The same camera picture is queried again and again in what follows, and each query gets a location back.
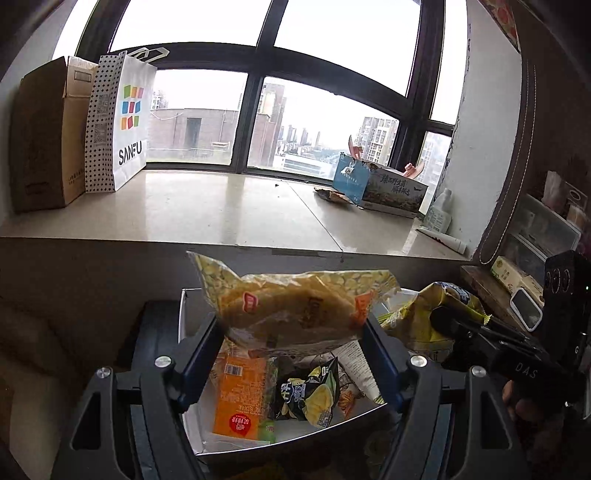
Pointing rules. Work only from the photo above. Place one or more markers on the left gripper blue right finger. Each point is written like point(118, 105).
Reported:
point(388, 360)

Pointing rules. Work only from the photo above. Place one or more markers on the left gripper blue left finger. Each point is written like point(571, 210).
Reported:
point(195, 358)

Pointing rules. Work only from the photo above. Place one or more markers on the grey text long snack pack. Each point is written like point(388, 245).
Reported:
point(354, 362)

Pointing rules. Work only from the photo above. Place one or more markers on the yellow green chips bag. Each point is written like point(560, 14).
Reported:
point(411, 322)

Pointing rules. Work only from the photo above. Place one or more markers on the orange white cartoon snack pack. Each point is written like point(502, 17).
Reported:
point(348, 394)

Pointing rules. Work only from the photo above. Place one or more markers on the black yellow chips bag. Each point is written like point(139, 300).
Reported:
point(307, 393)

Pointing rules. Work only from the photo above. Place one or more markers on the person right hand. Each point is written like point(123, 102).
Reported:
point(538, 421)

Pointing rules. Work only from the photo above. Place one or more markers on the white cardboard storage box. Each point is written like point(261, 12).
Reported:
point(198, 420)

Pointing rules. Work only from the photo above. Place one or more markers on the white framed mirror device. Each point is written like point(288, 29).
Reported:
point(529, 313)

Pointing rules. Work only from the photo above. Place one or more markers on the marble side shelf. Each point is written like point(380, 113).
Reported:
point(491, 293)

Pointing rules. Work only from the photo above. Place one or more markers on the green white small box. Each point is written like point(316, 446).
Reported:
point(513, 278)

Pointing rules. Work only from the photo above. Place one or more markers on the white tube on sill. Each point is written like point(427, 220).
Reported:
point(451, 242)

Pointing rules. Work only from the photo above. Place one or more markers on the clear plastic drawer organizer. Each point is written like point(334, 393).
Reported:
point(536, 233)

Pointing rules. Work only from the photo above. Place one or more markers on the white lotion bottle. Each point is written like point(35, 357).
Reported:
point(438, 217)

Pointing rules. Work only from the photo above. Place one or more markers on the printed tissue box on sill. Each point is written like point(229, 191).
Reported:
point(378, 188)

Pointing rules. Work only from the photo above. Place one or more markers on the small wrapper on sill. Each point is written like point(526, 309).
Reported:
point(332, 196)

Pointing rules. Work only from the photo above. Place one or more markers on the white SANFU shopping bag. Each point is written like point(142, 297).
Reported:
point(115, 148)

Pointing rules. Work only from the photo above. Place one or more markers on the brown cardboard box on sill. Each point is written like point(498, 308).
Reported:
point(47, 135)

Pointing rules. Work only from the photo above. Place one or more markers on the black window frame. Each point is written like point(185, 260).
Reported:
point(281, 88)

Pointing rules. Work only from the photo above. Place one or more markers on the floral wall poster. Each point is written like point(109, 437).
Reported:
point(501, 12)

